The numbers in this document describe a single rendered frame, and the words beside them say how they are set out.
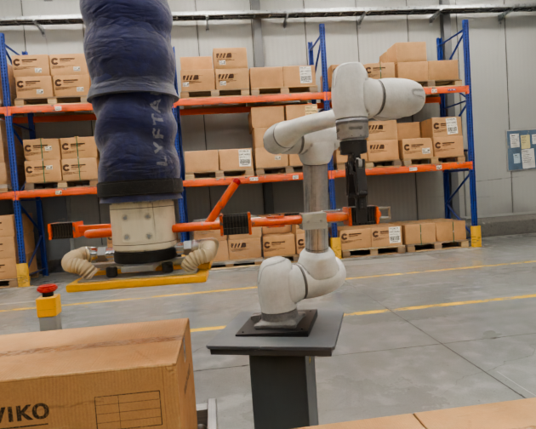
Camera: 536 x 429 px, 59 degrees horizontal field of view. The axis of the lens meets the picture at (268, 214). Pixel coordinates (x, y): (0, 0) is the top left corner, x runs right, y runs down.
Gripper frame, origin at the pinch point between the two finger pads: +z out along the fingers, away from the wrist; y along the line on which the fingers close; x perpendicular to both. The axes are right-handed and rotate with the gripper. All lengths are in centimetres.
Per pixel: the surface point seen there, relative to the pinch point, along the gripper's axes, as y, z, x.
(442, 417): -18, 71, 29
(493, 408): -21, 71, 47
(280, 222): 3.7, 1.0, -22.2
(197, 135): -832, -131, -114
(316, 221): 3.7, 1.5, -12.2
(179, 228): 4.1, 0.5, -49.3
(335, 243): -704, 94, 128
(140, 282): 16, 12, -58
